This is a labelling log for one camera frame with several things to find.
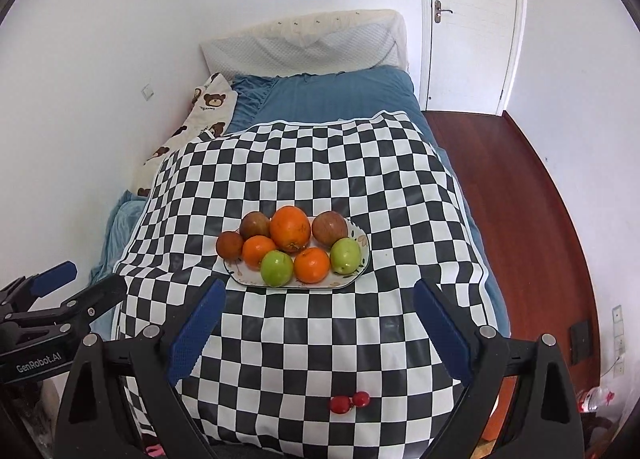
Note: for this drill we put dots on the brown-green round fruit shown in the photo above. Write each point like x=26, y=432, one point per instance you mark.
x=254, y=224

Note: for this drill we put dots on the white wall outlet strip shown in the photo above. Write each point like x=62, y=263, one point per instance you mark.
x=619, y=341

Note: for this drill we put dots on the white door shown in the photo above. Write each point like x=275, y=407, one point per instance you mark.
x=471, y=57

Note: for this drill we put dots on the red-yellow apple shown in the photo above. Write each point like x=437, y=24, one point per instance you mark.
x=329, y=227

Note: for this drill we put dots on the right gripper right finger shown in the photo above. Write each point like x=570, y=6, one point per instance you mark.
x=542, y=420

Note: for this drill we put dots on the plastic bottle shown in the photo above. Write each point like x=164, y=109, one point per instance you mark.
x=590, y=401

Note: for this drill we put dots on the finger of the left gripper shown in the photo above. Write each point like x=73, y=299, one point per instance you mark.
x=95, y=298
x=19, y=295

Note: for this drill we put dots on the bear print blanket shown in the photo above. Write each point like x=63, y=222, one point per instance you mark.
x=213, y=105

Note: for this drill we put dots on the blue bed sheet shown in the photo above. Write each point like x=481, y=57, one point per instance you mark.
x=303, y=98

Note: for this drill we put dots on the metal door handle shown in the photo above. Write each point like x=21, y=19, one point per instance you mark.
x=439, y=10

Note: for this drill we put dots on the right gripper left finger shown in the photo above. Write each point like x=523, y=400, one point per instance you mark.
x=95, y=420

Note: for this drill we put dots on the black white checkered cloth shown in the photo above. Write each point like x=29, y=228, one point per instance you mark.
x=268, y=371

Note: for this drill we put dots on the dark orange-brown fruit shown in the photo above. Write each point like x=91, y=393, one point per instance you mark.
x=229, y=246

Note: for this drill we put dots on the red cherry tomato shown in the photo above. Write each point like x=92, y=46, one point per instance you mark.
x=361, y=399
x=340, y=404

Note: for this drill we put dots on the small tangerine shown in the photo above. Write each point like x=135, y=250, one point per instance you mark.
x=311, y=266
x=254, y=250

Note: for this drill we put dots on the white wall switch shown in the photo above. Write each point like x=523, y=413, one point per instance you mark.
x=147, y=92

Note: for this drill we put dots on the white pillow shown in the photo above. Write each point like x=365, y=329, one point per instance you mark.
x=323, y=43

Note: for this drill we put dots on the floral ceramic plate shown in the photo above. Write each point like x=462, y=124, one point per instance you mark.
x=245, y=276

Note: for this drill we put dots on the green apple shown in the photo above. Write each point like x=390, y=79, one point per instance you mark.
x=276, y=269
x=345, y=256

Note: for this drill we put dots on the large orange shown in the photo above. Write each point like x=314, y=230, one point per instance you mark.
x=290, y=229

